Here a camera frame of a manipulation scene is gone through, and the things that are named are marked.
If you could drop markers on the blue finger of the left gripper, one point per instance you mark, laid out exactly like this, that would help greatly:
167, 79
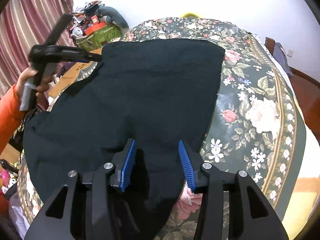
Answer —
92, 57

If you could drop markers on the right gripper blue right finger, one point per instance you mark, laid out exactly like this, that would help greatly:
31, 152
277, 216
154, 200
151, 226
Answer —
188, 170

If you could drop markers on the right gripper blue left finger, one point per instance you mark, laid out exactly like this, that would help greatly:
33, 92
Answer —
127, 163

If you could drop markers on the black elephant print t-shirt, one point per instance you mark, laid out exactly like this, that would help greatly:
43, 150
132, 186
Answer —
156, 92

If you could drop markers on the orange sleeve left forearm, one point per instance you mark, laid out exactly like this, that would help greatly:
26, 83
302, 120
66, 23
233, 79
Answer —
11, 117

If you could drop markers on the person left hand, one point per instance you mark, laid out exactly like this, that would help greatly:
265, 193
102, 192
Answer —
41, 89

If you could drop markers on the green fabric storage bin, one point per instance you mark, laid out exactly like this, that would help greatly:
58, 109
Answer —
98, 38

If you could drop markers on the wooden lap desk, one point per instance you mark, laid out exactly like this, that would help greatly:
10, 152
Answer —
70, 77

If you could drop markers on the orange red box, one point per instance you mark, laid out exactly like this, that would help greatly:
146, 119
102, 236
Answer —
95, 25

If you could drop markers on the striped pink curtain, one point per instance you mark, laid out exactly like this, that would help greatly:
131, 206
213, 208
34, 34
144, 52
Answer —
25, 23

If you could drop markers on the grey plush toy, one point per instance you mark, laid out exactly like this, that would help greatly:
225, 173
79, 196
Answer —
112, 16

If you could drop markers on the floral bed quilt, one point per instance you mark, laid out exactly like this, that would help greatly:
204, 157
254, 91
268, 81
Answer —
245, 169

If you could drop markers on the grey cloth on chair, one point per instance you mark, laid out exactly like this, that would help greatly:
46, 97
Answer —
278, 53

